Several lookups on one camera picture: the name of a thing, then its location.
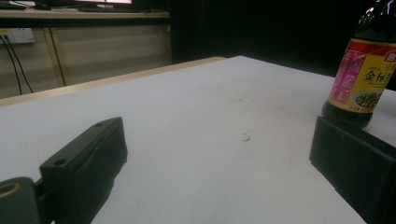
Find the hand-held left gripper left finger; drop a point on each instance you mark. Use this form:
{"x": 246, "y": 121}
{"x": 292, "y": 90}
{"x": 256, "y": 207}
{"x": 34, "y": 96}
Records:
{"x": 84, "y": 168}

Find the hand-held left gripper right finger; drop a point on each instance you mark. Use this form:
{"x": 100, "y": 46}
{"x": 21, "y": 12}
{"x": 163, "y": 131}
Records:
{"x": 358, "y": 165}

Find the dark soy sauce bottle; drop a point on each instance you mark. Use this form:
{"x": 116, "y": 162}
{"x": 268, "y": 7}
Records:
{"x": 361, "y": 77}

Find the white table cover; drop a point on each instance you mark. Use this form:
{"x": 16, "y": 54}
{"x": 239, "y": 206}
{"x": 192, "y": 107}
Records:
{"x": 202, "y": 124}

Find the wooden desk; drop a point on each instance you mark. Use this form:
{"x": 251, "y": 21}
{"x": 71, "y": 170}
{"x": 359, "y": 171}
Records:
{"x": 77, "y": 15}

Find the black keyboard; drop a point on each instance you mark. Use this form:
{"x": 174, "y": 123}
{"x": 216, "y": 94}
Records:
{"x": 109, "y": 10}

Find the black curtain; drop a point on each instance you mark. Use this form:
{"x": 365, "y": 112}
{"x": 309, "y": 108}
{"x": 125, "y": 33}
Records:
{"x": 264, "y": 28}

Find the monitor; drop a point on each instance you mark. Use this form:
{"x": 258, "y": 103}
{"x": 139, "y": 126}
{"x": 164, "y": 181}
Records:
{"x": 93, "y": 2}

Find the white wall socket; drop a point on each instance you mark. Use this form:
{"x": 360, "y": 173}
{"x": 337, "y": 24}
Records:
{"x": 20, "y": 35}

